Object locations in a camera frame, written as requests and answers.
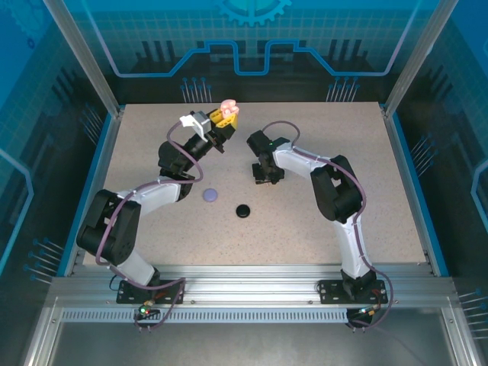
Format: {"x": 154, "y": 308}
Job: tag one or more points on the pink earbud charging case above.
{"x": 228, "y": 104}

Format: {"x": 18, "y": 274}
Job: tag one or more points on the black earbud charging case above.
{"x": 243, "y": 210}

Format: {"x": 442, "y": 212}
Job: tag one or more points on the purple earbud charging case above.
{"x": 210, "y": 194}

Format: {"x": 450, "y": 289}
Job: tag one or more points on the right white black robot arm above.
{"x": 289, "y": 164}

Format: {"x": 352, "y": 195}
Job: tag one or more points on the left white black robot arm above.
{"x": 160, "y": 194}

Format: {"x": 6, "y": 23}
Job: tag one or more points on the blue table side trim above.
{"x": 99, "y": 152}
{"x": 405, "y": 152}

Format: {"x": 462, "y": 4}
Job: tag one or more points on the small lit connector board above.
{"x": 145, "y": 309}
{"x": 368, "y": 310}

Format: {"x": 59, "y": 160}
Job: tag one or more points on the aluminium mounting rail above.
{"x": 248, "y": 282}

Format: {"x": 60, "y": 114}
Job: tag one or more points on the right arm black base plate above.
{"x": 331, "y": 293}

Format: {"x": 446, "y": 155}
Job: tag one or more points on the aluminium corner post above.
{"x": 417, "y": 57}
{"x": 88, "y": 57}

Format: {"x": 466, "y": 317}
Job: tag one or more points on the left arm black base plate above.
{"x": 127, "y": 295}

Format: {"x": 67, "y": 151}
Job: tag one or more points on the aluminium front frame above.
{"x": 40, "y": 335}

